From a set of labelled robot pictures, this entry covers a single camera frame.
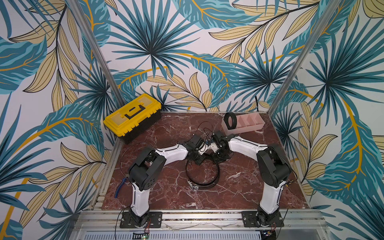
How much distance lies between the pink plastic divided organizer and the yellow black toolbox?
50 cm

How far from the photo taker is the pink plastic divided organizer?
1047 mm

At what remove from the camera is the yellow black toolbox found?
915mm
